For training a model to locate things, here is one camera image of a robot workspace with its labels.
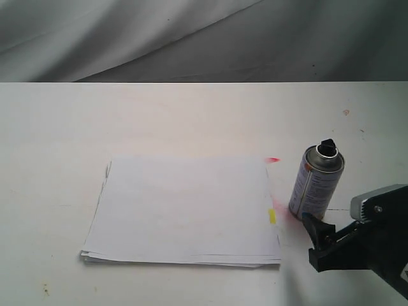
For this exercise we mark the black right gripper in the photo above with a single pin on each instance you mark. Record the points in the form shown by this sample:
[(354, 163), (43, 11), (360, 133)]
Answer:
[(377, 246)]

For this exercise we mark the silver spray paint can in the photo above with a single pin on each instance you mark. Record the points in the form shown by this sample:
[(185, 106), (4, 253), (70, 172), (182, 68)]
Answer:
[(320, 170)]

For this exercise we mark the yellow sticky tab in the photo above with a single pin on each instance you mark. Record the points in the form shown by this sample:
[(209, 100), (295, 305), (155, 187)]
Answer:
[(272, 216)]

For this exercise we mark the white paper stack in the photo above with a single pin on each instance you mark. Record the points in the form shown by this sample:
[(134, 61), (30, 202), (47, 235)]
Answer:
[(204, 211)]

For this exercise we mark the white backdrop cloth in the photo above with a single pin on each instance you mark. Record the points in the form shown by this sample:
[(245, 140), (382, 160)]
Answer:
[(203, 41)]

